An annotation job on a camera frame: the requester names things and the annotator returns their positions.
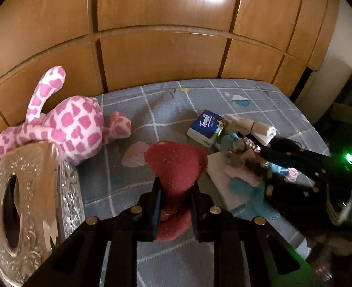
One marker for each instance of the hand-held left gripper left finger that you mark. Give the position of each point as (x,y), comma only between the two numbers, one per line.
(156,212)

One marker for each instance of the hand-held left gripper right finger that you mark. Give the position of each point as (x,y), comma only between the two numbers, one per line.
(195,212)

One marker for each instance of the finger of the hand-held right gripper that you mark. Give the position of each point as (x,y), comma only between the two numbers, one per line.
(301,161)
(295,194)

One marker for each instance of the red fuzzy sock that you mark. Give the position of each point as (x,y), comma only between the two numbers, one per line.
(173,167)

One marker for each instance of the pink fuzzy sock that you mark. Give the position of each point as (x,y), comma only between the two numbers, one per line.
(241,175)

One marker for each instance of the small pink white scrunchie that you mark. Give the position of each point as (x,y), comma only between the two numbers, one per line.
(291,175)

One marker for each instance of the white rolled cloth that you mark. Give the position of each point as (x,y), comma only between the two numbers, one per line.
(265,133)

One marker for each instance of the teal fuzzy sock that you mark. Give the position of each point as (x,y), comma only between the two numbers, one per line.
(247,198)

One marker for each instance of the striped hair scrunchie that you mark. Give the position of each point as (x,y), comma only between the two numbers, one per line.
(247,145)

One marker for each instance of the blue and white tissue packet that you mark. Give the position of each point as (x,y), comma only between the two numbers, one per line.
(204,127)

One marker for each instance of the grey checked bed sheet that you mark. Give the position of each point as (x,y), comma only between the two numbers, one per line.
(152,116)

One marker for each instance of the pink spotted giraffe plush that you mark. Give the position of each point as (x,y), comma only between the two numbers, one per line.
(71,125)

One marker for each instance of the silver embossed tissue box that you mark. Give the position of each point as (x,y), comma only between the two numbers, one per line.
(35,185)

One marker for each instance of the wooden wardrobe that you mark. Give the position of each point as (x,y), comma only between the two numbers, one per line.
(164,56)

